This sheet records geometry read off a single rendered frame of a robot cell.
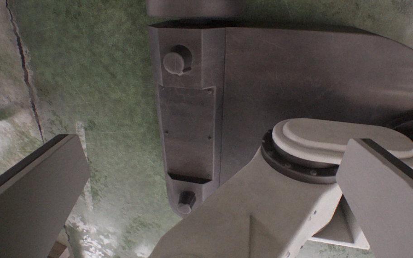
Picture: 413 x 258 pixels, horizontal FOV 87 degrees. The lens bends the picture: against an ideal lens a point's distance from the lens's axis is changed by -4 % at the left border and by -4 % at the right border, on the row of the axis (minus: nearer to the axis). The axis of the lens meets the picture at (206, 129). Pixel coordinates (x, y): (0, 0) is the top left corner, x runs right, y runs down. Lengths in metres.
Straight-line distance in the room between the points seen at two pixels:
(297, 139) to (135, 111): 0.56
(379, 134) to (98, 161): 0.91
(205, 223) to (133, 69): 0.56
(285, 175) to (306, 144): 0.05
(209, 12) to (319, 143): 0.27
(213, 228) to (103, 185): 0.90
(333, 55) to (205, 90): 0.24
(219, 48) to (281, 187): 0.26
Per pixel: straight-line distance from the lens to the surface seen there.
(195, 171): 0.57
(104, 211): 1.26
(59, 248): 1.81
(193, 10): 0.43
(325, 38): 0.46
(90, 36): 0.79
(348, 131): 0.40
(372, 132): 0.42
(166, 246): 0.22
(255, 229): 0.28
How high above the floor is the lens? 0.61
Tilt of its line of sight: 57 degrees down
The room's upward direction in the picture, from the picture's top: 156 degrees counter-clockwise
